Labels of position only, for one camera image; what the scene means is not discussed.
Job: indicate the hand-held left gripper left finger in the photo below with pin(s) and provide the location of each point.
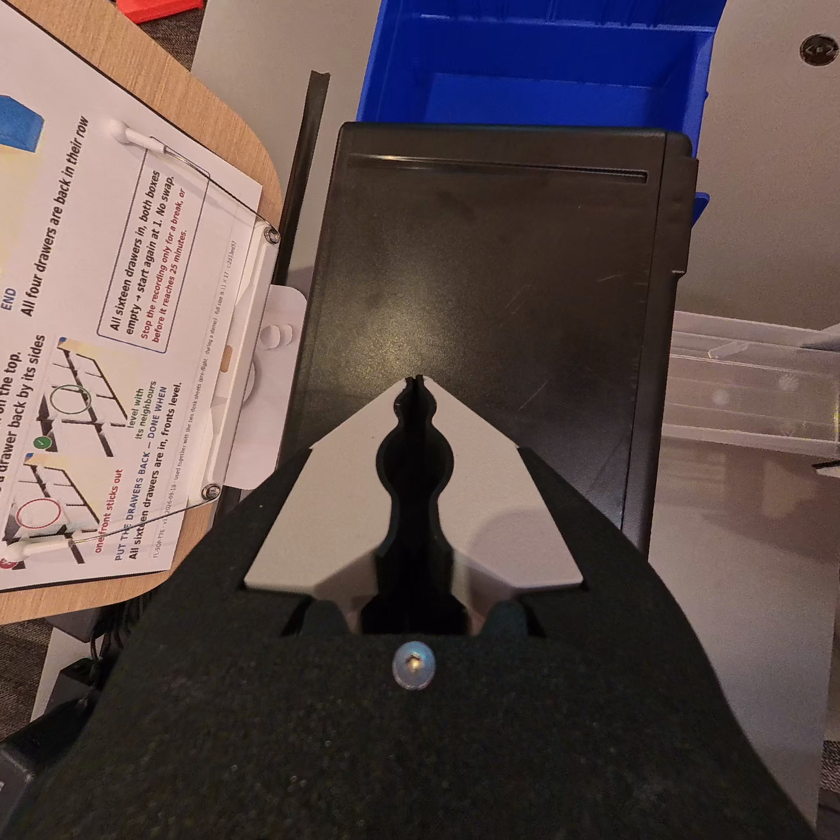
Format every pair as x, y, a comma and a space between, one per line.
315, 525

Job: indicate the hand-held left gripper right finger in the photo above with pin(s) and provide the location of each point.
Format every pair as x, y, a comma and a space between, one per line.
512, 525

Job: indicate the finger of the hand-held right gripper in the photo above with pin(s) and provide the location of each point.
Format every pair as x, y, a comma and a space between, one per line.
829, 465
827, 342

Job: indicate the clear plastic drawer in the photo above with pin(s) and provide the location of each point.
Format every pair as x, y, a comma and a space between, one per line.
741, 394

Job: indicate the black drawer cabinet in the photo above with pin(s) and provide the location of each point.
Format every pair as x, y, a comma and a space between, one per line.
492, 295

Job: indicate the white plastic stand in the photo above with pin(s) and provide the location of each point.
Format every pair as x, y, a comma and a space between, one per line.
289, 315

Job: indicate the printed instruction sheet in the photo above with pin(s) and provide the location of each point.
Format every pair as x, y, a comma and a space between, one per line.
79, 262

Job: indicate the blue plastic bin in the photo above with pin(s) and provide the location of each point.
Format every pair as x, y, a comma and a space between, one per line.
558, 98

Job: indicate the dark object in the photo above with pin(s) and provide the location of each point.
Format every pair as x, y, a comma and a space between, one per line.
26, 774

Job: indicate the black plastic strip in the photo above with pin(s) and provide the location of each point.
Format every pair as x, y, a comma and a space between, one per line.
313, 131

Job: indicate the wooden side table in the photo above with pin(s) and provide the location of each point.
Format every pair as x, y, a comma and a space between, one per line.
210, 105

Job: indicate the red plastic object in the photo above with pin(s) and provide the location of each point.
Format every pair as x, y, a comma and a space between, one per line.
151, 8

